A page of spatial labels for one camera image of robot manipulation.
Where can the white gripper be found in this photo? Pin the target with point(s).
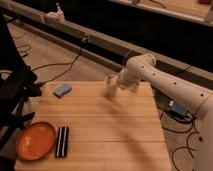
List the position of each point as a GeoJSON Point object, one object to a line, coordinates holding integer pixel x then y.
{"type": "Point", "coordinates": [120, 81]}

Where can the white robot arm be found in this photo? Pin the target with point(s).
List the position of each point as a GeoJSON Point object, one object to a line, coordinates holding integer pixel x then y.
{"type": "Point", "coordinates": [195, 98]}

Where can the small clear bottle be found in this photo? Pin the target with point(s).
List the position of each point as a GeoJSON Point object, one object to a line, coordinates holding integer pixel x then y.
{"type": "Point", "coordinates": [134, 88]}

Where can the blue power box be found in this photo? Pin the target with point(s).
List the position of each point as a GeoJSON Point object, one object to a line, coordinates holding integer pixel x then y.
{"type": "Point", "coordinates": [177, 109]}

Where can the blue sponge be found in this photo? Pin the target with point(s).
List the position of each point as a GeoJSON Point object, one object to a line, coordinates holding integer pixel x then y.
{"type": "Point", "coordinates": [62, 90]}

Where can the black white striped block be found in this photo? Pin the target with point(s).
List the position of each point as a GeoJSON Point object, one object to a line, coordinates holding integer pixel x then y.
{"type": "Point", "coordinates": [62, 142]}

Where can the orange plate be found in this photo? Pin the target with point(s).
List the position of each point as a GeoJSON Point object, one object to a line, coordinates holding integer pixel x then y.
{"type": "Point", "coordinates": [36, 141]}

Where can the grey metal rail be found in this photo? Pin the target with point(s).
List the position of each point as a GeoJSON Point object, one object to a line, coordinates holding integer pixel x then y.
{"type": "Point", "coordinates": [105, 42]}

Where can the white clamp on rail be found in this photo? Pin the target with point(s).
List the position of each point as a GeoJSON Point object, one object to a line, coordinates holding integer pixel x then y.
{"type": "Point", "coordinates": [58, 15]}

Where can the black chair frame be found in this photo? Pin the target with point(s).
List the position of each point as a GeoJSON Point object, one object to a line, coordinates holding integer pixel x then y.
{"type": "Point", "coordinates": [16, 88]}

